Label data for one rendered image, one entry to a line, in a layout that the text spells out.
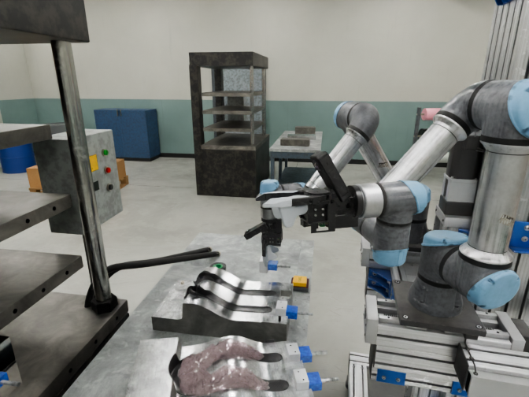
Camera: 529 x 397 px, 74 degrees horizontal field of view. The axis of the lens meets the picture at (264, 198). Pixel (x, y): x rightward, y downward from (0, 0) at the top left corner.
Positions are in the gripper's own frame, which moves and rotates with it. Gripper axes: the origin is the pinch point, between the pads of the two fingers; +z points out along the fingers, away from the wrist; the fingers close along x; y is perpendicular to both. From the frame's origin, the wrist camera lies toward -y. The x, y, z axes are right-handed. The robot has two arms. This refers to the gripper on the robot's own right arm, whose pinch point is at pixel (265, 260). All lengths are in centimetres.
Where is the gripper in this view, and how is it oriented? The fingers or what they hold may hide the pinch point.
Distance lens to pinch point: 154.1
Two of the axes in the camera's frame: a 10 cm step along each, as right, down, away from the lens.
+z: 0.2, 9.6, 2.9
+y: 9.9, 0.3, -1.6
